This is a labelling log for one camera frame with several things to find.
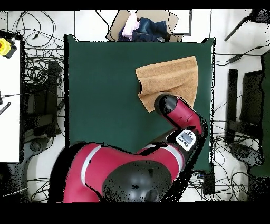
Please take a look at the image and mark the orange-brown terry towel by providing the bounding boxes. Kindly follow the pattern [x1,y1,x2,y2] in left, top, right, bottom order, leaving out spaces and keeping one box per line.
[135,55,199,114]

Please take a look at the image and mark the dark green table cloth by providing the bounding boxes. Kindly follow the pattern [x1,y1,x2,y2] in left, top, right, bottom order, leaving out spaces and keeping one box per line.
[64,34,216,173]

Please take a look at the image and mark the blue denim garment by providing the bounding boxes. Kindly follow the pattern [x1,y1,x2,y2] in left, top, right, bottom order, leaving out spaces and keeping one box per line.
[118,17,170,42]

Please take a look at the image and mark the pink garment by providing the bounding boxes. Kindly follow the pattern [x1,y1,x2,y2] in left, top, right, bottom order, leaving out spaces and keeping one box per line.
[121,10,140,40]

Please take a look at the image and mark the brown cardboard box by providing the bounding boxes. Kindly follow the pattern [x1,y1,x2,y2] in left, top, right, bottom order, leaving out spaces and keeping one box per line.
[105,9,185,42]

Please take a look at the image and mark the black chair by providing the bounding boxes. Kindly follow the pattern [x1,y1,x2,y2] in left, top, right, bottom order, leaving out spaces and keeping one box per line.
[225,69,265,145]

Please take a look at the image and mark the white side table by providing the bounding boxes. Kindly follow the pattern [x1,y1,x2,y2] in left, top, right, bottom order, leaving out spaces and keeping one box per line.
[0,40,22,163]

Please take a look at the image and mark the yellow emergency stop box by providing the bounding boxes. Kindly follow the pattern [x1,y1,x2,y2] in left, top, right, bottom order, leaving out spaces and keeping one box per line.
[0,37,18,59]

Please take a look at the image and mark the black stand frame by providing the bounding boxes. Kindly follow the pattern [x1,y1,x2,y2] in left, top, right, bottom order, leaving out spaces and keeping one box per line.
[24,60,60,139]

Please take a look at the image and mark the black cable tangle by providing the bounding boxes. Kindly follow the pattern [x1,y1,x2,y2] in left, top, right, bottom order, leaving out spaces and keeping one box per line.
[27,177,51,202]
[181,124,262,202]
[11,10,65,137]

